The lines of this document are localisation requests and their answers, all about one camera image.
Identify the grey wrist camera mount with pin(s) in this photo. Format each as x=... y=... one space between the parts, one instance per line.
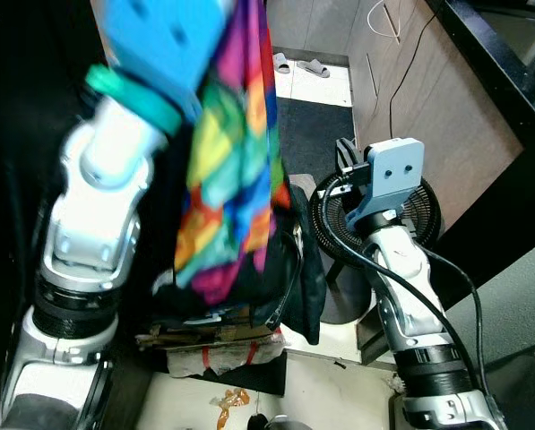
x=164 y=49
x=394 y=175

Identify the brown wooden cabinet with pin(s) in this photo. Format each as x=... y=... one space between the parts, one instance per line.
x=446 y=107

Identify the rainbow coloured cloth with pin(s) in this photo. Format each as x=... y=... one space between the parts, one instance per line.
x=231 y=179

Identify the grey slipper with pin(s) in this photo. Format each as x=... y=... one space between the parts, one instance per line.
x=281 y=63
x=314 y=68

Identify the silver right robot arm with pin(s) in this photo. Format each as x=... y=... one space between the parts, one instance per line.
x=419 y=331

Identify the orange plastic wrapper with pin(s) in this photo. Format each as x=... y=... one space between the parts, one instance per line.
x=233 y=401

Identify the black countertop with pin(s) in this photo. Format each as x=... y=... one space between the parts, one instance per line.
x=509 y=98

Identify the white plastic bag red print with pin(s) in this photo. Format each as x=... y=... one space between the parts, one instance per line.
x=222 y=356

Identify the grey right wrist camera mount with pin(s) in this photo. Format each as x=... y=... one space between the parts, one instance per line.
x=394 y=175

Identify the brown cardboard box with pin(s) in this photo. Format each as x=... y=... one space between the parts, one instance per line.
x=204 y=333

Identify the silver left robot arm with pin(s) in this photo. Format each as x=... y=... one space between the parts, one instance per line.
x=92 y=224

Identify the black floor fan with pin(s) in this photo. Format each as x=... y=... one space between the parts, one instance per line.
x=424 y=215

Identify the dark grey floor mat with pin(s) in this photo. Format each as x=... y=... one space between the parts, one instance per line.
x=312 y=134

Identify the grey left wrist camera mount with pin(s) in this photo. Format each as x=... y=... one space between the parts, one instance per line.
x=164 y=49

